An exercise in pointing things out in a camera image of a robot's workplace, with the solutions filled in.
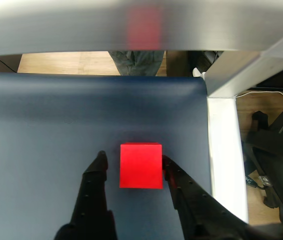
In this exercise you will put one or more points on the red cube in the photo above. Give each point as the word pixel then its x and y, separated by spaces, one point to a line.
pixel 141 167

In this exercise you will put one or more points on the black chair base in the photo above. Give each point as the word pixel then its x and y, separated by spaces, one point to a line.
pixel 260 120

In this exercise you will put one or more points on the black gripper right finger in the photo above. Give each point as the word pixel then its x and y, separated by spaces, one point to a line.
pixel 201 215

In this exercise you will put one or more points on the person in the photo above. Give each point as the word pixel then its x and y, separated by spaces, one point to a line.
pixel 136 62

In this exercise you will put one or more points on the black computer case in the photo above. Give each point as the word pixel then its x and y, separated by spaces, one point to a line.
pixel 181 65

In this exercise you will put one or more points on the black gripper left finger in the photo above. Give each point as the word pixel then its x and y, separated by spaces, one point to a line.
pixel 91 200

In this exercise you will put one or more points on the white tube frame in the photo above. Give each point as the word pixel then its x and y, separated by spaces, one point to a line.
pixel 56 25

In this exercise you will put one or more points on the dark blue mat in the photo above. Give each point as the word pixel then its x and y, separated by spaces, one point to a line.
pixel 44 125

